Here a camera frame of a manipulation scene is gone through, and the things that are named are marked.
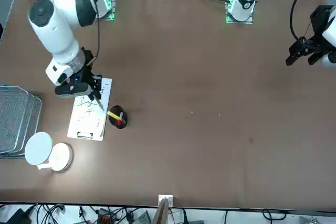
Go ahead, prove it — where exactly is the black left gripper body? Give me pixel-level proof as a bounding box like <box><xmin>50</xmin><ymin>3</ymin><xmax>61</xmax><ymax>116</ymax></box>
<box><xmin>304</xmin><ymin>5</ymin><xmax>335</xmax><ymax>51</ymax></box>

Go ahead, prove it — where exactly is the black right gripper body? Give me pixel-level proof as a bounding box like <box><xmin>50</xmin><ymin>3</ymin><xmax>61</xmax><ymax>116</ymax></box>
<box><xmin>78</xmin><ymin>47</ymin><xmax>96</xmax><ymax>84</ymax></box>

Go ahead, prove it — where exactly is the white marker with blue cap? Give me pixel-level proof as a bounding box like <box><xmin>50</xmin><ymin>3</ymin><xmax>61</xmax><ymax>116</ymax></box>
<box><xmin>94</xmin><ymin>98</ymin><xmax>105</xmax><ymax>112</ymax></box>

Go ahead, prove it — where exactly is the white A4 paper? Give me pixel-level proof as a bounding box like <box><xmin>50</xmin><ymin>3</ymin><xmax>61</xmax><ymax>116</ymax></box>
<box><xmin>68</xmin><ymin>78</ymin><xmax>112</xmax><ymax>137</ymax></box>

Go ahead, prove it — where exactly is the black mesh pen holder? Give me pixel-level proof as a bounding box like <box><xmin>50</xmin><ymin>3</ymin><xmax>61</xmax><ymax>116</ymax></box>
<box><xmin>108</xmin><ymin>105</ymin><xmax>129</xmax><ymax>130</ymax></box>

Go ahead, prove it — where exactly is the cream clipboard with metal clip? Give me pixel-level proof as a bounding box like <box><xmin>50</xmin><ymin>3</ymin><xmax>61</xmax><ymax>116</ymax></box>
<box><xmin>67</xmin><ymin>77</ymin><xmax>113</xmax><ymax>142</ymax></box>

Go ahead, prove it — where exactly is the silver mesh letter tray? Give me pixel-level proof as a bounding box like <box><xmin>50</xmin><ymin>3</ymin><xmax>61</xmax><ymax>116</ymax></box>
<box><xmin>0</xmin><ymin>84</ymin><xmax>43</xmax><ymax>159</ymax></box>

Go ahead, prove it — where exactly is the orange and black device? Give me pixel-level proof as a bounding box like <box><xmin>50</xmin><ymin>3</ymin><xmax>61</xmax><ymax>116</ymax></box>
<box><xmin>97</xmin><ymin>208</ymin><xmax>116</xmax><ymax>223</ymax></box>

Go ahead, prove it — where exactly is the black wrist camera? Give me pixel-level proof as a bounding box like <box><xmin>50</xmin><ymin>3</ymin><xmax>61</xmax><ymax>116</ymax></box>
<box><xmin>54</xmin><ymin>81</ymin><xmax>93</xmax><ymax>99</ymax></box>

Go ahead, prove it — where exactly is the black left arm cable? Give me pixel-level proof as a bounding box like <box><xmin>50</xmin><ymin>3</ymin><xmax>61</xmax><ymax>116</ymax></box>
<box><xmin>290</xmin><ymin>0</ymin><xmax>316</xmax><ymax>44</ymax></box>

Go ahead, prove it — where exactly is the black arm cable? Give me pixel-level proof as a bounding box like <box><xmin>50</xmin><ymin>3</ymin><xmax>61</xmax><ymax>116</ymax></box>
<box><xmin>77</xmin><ymin>0</ymin><xmax>101</xmax><ymax>63</ymax></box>
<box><xmin>290</xmin><ymin>0</ymin><xmax>316</xmax><ymax>44</ymax></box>

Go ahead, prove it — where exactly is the aluminium profile post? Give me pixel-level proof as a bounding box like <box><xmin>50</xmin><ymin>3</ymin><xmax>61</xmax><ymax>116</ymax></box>
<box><xmin>158</xmin><ymin>194</ymin><xmax>174</xmax><ymax>224</ymax></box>

